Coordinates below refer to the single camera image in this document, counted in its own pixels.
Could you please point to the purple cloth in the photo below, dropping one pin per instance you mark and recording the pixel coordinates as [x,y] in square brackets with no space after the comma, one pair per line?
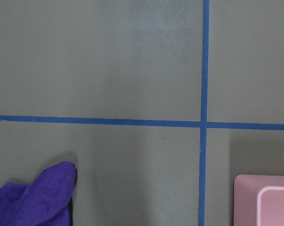
[44,202]

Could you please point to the pink plastic tray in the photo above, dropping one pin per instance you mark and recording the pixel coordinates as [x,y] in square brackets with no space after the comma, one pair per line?
[258,200]

